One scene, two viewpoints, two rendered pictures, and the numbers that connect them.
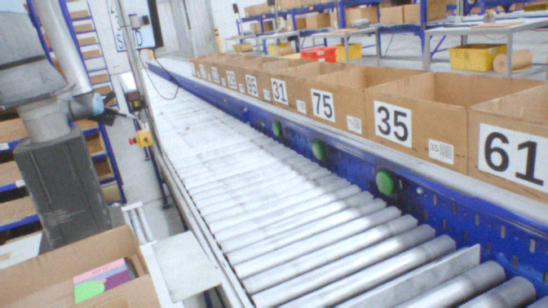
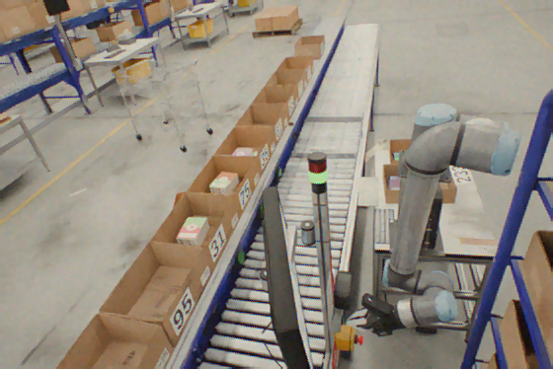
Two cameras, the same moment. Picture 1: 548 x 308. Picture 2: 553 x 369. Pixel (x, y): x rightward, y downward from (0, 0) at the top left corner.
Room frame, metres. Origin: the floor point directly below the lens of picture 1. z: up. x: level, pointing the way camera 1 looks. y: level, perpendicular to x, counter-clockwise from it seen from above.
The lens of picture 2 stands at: (2.63, 1.03, 2.17)
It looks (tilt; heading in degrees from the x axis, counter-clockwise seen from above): 35 degrees down; 221
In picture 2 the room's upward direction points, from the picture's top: 10 degrees counter-clockwise
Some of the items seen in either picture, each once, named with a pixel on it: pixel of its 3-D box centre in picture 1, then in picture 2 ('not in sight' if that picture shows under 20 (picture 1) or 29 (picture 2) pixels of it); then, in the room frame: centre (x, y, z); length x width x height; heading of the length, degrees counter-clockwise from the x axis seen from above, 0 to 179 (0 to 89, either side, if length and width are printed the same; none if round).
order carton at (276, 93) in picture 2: not in sight; (276, 103); (0.33, -0.78, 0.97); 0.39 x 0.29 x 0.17; 20
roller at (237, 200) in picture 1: (267, 193); (304, 219); (1.26, 0.05, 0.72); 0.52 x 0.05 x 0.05; 110
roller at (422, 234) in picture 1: (349, 266); (319, 171); (0.77, -0.13, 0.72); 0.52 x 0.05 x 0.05; 110
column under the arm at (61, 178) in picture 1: (67, 186); (418, 213); (1.15, 0.66, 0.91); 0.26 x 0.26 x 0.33; 23
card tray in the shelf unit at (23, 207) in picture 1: (42, 193); not in sight; (2.04, 1.31, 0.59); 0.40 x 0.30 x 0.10; 108
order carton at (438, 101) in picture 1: (448, 115); (246, 151); (1.07, -0.51, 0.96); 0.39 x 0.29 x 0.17; 20
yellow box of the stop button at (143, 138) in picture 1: (143, 139); (347, 329); (1.86, 0.62, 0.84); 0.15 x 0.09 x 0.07; 20
